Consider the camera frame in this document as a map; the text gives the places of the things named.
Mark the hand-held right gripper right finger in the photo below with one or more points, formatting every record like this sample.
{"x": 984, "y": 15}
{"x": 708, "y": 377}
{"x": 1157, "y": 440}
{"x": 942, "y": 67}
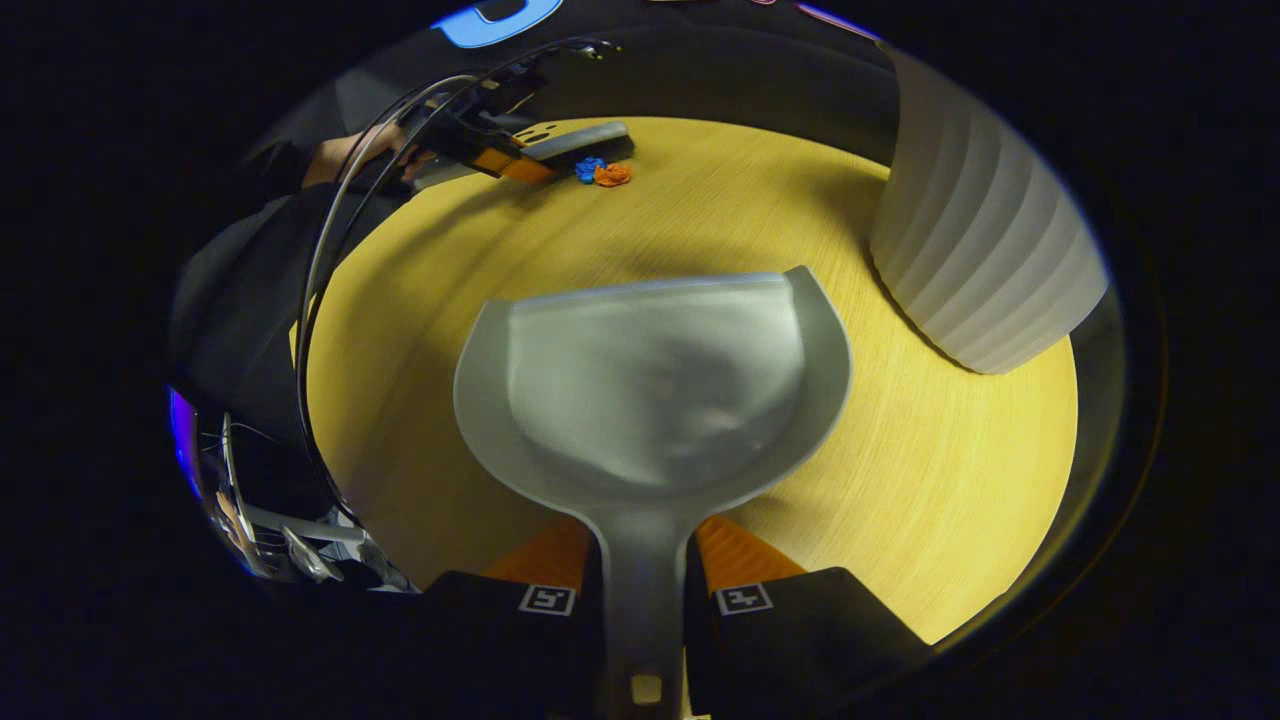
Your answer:
{"x": 780, "y": 650}

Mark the orange paper scrap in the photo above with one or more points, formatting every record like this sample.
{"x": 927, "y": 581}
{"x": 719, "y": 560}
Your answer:
{"x": 613, "y": 175}

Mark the white plastic dustpan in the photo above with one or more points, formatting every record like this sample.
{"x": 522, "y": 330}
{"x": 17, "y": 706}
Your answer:
{"x": 650, "y": 380}

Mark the person's dark clothing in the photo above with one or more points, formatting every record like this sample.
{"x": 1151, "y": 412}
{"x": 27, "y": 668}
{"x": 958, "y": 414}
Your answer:
{"x": 250, "y": 320}

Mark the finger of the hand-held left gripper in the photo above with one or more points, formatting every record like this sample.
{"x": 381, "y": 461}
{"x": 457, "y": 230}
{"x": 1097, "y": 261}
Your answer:
{"x": 515, "y": 168}

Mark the silver metal frame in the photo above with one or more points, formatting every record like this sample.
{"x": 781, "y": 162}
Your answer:
{"x": 300, "y": 528}

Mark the white ribbed garbage bin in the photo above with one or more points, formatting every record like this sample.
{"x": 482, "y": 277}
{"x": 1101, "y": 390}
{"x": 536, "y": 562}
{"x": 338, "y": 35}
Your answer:
{"x": 980, "y": 250}

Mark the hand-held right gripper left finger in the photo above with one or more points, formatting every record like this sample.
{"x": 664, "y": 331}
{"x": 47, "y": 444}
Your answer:
{"x": 520, "y": 650}

